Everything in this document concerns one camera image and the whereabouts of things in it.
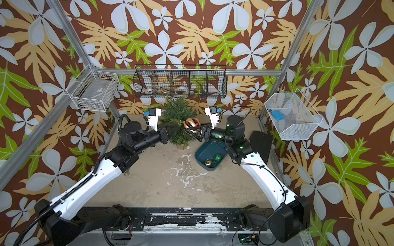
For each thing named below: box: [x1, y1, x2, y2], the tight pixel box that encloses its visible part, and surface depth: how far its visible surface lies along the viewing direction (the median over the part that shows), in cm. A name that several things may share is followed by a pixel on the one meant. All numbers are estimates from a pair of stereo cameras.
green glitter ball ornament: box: [213, 153, 223, 163], surface depth 93 cm
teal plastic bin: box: [194, 140, 229, 172], surface depth 97 cm
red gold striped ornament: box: [183, 117, 201, 135], surface depth 64 cm
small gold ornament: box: [204, 158, 212, 168], surface depth 92 cm
